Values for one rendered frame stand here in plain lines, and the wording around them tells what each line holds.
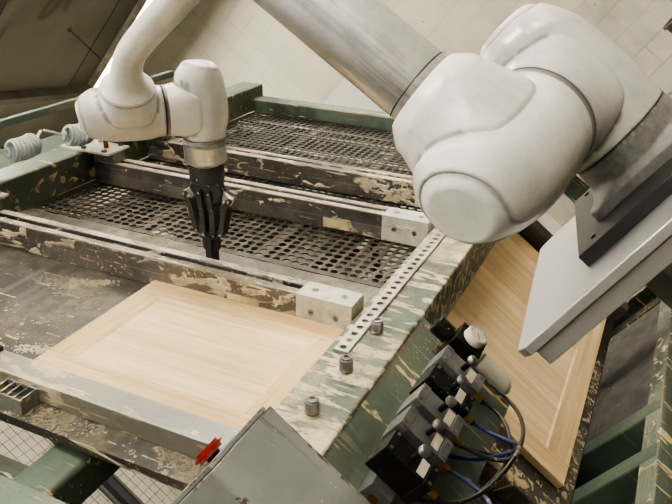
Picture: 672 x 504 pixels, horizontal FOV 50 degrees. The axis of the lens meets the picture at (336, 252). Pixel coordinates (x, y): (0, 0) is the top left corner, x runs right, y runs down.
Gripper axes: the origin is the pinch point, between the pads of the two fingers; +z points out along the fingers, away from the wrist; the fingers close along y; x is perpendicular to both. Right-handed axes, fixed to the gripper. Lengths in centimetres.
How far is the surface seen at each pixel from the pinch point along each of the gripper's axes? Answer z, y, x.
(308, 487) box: -14, -59, 68
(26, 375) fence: 4.1, 5.4, 49.2
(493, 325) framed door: 37, -53, -58
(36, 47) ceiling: 43, 406, -336
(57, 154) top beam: -1, 77, -32
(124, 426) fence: 7, -16, 50
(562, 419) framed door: 54, -77, -46
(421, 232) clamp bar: 4, -36, -39
